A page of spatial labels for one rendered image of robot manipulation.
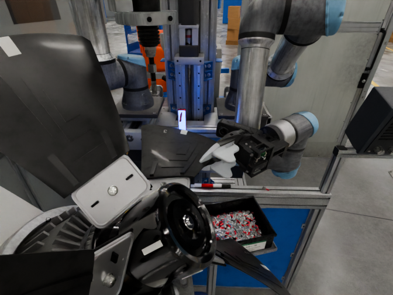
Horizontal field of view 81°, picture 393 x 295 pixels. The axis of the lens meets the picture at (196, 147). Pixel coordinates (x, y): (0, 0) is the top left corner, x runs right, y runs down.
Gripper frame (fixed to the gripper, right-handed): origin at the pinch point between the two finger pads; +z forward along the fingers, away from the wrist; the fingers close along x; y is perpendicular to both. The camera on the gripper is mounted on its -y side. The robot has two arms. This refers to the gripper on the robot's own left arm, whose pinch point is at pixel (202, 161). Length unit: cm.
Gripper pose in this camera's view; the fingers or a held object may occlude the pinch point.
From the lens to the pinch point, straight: 49.6
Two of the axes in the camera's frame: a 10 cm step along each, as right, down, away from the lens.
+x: -0.6, 7.9, 6.1
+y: 5.7, 5.3, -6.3
